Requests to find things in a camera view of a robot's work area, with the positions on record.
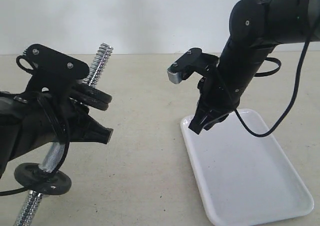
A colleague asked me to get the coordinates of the chrome dumbbell bar with plates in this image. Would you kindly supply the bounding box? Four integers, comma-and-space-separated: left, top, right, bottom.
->
13, 43, 115, 226

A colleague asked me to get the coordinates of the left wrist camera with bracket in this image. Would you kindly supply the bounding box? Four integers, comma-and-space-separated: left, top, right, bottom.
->
16, 44, 90, 101

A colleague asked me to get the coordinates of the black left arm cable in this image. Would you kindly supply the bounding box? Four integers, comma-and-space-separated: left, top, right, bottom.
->
0, 95, 71, 196

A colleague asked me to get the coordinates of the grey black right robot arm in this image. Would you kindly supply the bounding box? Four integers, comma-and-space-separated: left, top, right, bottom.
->
187, 0, 320, 134

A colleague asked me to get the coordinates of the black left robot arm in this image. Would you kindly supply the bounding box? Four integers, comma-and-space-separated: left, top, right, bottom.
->
0, 92, 113, 173

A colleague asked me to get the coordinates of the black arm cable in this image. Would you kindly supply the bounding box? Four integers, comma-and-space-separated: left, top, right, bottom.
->
0, 95, 71, 196
204, 0, 320, 138

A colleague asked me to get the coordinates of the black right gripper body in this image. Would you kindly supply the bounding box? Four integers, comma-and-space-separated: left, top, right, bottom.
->
196, 71, 240, 116

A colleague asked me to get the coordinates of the black weight plate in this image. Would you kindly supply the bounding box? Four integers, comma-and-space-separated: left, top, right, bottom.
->
72, 83, 112, 103

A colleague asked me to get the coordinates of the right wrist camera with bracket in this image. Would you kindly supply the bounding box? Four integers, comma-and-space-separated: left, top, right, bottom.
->
167, 48, 219, 84

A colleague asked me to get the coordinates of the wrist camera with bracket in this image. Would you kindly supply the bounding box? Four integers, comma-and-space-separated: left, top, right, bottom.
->
16, 44, 90, 101
167, 48, 219, 84

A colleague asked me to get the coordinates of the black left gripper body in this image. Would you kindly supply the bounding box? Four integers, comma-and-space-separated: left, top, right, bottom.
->
0, 91, 86, 146

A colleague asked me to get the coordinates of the white rectangular plastic tray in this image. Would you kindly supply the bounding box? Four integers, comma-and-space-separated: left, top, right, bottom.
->
180, 109, 314, 225

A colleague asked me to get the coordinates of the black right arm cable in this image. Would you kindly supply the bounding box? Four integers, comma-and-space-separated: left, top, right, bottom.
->
204, 0, 320, 138

